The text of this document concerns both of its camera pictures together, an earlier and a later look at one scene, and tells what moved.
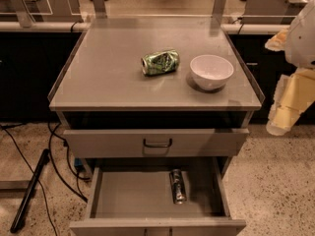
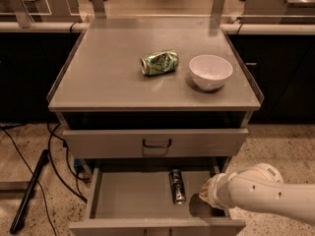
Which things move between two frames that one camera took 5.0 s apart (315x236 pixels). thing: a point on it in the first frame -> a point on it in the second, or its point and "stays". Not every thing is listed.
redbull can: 178,187 stays
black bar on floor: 28,194 stays
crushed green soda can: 163,62 stays
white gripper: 302,41 -> 217,191
